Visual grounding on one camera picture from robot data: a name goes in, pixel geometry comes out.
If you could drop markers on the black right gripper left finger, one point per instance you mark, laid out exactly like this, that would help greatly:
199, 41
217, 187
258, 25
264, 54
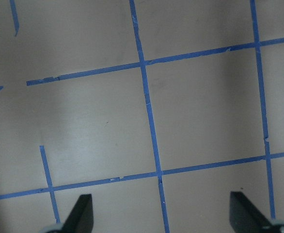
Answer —
81, 217

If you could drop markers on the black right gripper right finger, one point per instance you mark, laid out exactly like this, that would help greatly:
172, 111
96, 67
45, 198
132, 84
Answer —
244, 217

